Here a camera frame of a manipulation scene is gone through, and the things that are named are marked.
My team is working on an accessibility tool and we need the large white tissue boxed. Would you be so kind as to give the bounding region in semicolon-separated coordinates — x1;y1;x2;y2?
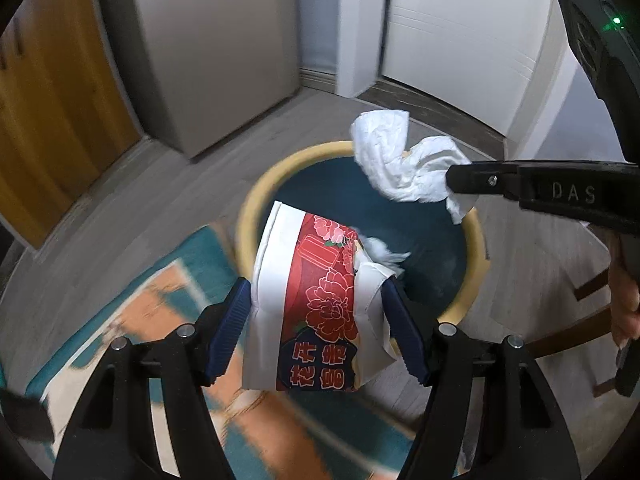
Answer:
349;109;478;226

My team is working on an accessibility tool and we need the beige refrigerator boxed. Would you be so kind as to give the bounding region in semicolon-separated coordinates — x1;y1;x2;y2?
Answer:
95;0;303;163

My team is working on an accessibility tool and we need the white door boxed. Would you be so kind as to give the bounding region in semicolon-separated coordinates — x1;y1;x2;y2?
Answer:
377;0;563;146

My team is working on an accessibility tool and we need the small white crumpled tissue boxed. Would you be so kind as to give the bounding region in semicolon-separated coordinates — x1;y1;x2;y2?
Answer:
357;235;413;278

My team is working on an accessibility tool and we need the wooden chair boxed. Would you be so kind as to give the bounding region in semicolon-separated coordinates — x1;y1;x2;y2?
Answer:
525;266;623;400

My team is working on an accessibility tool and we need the blue bin with yellow rim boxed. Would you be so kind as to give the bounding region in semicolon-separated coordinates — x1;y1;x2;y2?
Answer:
235;140;488;356

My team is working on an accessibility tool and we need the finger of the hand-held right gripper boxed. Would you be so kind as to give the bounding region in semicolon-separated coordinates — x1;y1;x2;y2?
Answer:
445;159;637;235

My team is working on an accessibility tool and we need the person's right hand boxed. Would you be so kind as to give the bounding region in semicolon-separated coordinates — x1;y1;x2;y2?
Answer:
609;259;639;352

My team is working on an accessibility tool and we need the wooden cabinet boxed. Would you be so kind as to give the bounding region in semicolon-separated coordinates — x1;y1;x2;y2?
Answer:
0;0;143;251

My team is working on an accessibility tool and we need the red floral paper box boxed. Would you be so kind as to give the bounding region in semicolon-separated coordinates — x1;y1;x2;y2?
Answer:
241;200;401;393

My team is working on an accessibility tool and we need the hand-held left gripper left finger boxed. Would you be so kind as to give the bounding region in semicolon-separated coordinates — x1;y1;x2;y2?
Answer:
52;277;252;480

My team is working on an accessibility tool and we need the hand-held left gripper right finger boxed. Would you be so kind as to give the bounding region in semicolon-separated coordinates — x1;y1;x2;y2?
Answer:
382;276;583;480

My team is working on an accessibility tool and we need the teal orange printed mat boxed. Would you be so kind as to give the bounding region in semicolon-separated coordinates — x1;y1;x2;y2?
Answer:
25;225;481;480

